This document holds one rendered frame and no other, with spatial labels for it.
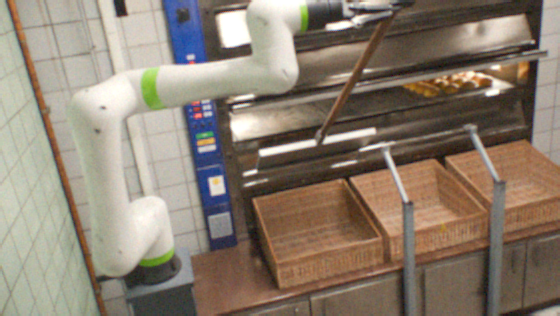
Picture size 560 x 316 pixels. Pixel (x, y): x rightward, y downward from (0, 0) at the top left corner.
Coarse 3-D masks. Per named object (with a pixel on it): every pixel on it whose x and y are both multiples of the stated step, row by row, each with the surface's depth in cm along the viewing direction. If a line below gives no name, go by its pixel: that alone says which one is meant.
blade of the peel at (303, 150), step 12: (360, 132) 214; (372, 132) 215; (300, 144) 209; (312, 144) 210; (324, 144) 212; (336, 144) 216; (348, 144) 221; (360, 144) 226; (264, 156) 207; (276, 156) 211; (288, 156) 215; (300, 156) 220; (312, 156) 225; (348, 156) 241; (300, 168) 240
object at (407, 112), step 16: (464, 96) 282; (480, 96) 279; (496, 96) 280; (384, 112) 273; (400, 112) 270; (416, 112) 272; (304, 128) 264; (320, 128) 262; (336, 128) 264; (352, 128) 266; (240, 144) 254; (256, 144) 256
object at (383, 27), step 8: (392, 0) 120; (392, 16) 124; (384, 24) 127; (376, 32) 132; (384, 32) 130; (376, 40) 134; (368, 48) 139; (376, 48) 138; (368, 56) 142; (360, 64) 147; (352, 72) 154; (360, 72) 151; (352, 80) 156; (344, 88) 164; (352, 88) 161; (344, 96) 167; (336, 104) 175; (336, 112) 179; (328, 120) 188; (328, 128) 194
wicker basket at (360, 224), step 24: (288, 192) 266; (312, 192) 268; (336, 192) 271; (264, 216) 264; (288, 216) 266; (312, 216) 269; (336, 216) 272; (360, 216) 254; (264, 240) 251; (288, 240) 266; (312, 240) 263; (336, 240) 260; (360, 240) 257; (288, 264) 225; (312, 264) 228; (336, 264) 232; (360, 264) 235
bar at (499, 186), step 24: (384, 144) 231; (480, 144) 236; (264, 168) 221; (288, 168) 223; (504, 192) 227; (408, 216) 219; (408, 240) 223; (408, 264) 228; (408, 288) 233; (408, 312) 238
